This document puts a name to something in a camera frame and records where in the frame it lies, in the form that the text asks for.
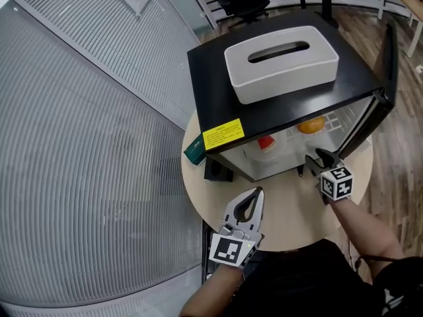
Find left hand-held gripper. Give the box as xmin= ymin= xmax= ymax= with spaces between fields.
xmin=208 ymin=186 xmax=266 ymax=269

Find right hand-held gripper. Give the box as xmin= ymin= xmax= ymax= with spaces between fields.
xmin=304 ymin=147 xmax=355 ymax=206

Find orange fruit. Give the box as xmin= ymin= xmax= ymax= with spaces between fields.
xmin=296 ymin=116 xmax=327 ymax=135

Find white round plate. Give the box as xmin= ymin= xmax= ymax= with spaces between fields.
xmin=243 ymin=132 xmax=288 ymax=163

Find red watermelon slice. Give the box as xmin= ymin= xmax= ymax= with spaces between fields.
xmin=256 ymin=135 xmax=277 ymax=152

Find black mini fridge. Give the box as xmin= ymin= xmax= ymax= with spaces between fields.
xmin=187 ymin=11 xmax=399 ymax=183

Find person's left forearm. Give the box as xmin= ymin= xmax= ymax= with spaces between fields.
xmin=180 ymin=264 xmax=247 ymax=317

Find person's right forearm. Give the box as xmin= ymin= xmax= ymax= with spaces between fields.
xmin=328 ymin=196 xmax=406 ymax=282

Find black cube holder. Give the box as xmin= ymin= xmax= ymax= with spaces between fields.
xmin=204 ymin=157 xmax=235 ymax=182

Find black floor crate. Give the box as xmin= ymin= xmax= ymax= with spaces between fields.
xmin=200 ymin=221 xmax=222 ymax=285

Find dark green box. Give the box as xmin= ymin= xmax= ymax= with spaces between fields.
xmin=183 ymin=133 xmax=208 ymax=167

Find yellow warning sticker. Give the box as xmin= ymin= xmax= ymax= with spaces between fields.
xmin=202 ymin=118 xmax=245 ymax=151

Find person's black clothing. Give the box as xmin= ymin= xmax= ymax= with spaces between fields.
xmin=227 ymin=238 xmax=423 ymax=317

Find white tissue box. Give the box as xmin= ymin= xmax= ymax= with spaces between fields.
xmin=223 ymin=25 xmax=340 ymax=105

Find wooden desk white legs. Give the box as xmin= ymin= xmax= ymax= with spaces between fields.
xmin=378 ymin=0 xmax=423 ymax=59

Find black cable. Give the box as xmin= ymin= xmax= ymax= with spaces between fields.
xmin=355 ymin=254 xmax=407 ymax=267

